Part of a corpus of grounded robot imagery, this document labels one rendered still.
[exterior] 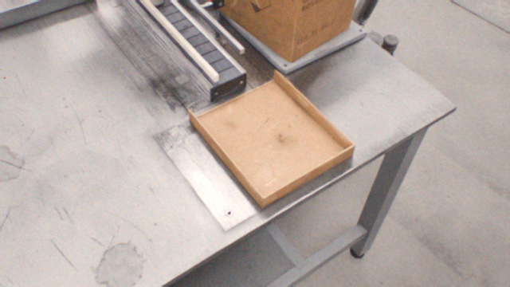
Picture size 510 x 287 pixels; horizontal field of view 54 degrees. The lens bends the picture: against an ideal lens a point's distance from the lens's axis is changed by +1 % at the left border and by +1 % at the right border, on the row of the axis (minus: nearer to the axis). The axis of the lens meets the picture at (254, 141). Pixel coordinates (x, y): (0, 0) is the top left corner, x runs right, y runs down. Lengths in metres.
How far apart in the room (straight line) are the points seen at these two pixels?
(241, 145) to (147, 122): 0.24
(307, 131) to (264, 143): 0.11
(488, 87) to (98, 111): 2.07
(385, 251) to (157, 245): 1.19
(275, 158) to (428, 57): 1.84
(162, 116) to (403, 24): 2.06
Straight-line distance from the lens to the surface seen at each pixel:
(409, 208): 2.17
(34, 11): 1.58
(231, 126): 1.19
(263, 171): 1.11
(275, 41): 1.35
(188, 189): 1.09
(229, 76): 1.24
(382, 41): 2.41
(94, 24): 1.52
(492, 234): 2.24
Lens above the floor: 1.73
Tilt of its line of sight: 50 degrees down
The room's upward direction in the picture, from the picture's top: 4 degrees clockwise
